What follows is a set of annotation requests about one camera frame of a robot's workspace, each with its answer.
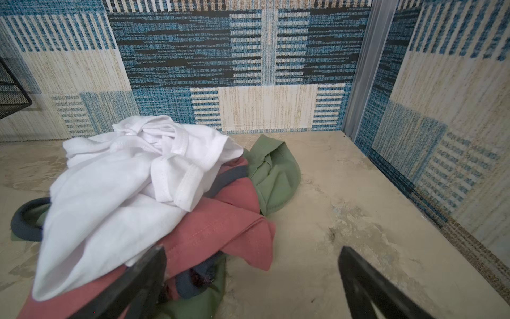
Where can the black mesh shelf rack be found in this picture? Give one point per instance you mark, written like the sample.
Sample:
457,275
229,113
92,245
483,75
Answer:
14,97

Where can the white t-shirt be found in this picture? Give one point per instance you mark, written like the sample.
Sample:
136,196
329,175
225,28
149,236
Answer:
121,193

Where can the red t-shirt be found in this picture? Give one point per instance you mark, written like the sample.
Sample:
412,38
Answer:
229,223

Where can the green graphic t-shirt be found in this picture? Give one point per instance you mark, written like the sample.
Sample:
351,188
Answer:
275,175

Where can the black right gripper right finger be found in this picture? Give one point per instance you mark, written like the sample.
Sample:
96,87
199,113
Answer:
366,288

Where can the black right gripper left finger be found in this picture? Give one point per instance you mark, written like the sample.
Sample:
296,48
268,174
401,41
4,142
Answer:
135,294

